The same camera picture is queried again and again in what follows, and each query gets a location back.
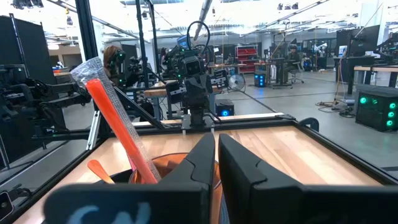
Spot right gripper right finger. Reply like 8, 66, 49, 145
218, 133, 398, 224

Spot aluminium bracket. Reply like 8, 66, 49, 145
86, 110, 102, 151

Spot floor cables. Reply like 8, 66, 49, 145
315, 98, 356, 119

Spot black computer with blue light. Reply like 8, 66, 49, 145
215, 99, 236, 118
254, 72, 268, 88

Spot black divider panel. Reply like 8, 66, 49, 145
0, 13, 58, 85

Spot black computer with green lights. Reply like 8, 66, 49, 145
355, 85, 398, 132

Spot red parts shelf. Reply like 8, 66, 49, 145
236, 44, 259, 74

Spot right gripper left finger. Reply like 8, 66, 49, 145
43, 133, 216, 224

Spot grey table-level camera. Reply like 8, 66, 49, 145
0, 190, 15, 220

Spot orange faceted plastic cup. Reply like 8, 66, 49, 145
128, 152, 223, 224

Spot black table frame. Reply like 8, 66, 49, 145
0, 0, 398, 223

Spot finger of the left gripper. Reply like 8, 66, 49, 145
165, 81, 188, 105
211, 68, 231, 90

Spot pink-handled metal fork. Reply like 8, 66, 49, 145
127, 154, 138, 172

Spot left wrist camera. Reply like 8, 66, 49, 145
185, 57, 203, 77

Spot red straw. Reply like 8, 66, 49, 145
70, 56, 163, 185

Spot orange-handled metal spoon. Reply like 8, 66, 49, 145
86, 159, 116, 185

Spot wooden workbench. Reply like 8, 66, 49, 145
143, 80, 222, 98

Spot floor fan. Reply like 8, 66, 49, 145
228, 73, 247, 92

